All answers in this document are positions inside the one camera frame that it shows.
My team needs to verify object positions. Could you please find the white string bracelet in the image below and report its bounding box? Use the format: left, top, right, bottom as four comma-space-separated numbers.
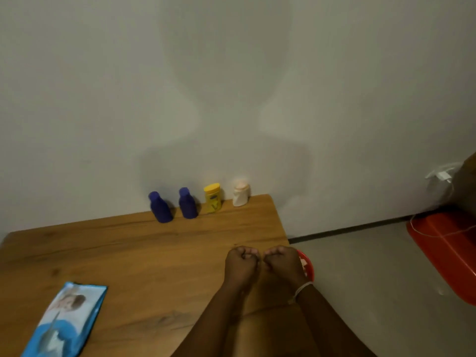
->
288, 281, 314, 304

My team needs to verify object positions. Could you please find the red round bin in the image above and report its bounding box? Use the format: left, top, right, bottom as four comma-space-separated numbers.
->
296, 249, 315, 283

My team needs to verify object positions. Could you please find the wooden table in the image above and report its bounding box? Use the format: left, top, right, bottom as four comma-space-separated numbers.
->
0, 194, 317, 357

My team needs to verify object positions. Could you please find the orange object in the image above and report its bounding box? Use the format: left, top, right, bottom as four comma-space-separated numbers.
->
406, 210, 476, 307

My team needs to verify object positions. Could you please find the person's left forearm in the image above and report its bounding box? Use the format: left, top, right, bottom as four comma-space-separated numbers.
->
171, 282, 253, 357

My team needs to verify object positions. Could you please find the white bottle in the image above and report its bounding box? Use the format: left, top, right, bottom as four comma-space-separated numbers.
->
232, 180, 250, 208

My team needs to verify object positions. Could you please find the blue patterned bottle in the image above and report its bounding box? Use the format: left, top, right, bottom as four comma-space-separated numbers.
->
148, 191, 174, 224
178, 187, 198, 220

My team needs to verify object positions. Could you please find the white cable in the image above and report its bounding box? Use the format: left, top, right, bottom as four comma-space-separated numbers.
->
410, 178, 476, 239

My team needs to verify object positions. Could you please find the person's left hand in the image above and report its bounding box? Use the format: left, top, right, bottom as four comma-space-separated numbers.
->
223, 245, 261, 293

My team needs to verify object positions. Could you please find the blue wet wipes packet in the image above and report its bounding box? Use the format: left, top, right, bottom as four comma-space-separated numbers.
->
21, 281, 109, 357

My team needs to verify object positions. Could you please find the person's right forearm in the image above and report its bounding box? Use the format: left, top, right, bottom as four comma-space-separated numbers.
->
296, 286, 376, 357

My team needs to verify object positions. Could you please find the yellow bottle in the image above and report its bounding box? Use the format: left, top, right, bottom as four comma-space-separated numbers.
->
203, 182, 223, 214

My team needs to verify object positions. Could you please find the person's right hand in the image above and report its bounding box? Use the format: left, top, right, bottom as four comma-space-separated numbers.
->
263, 245, 310, 293

